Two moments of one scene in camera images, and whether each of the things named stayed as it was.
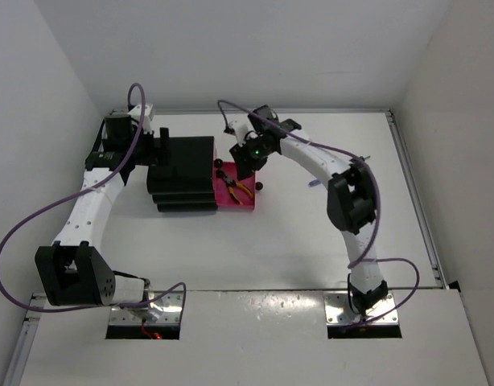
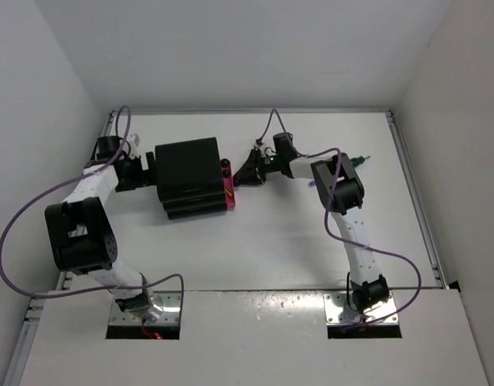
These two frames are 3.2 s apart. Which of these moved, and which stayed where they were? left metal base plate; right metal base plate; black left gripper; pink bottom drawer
Moved: pink bottom drawer; black left gripper
Stayed: left metal base plate; right metal base plate
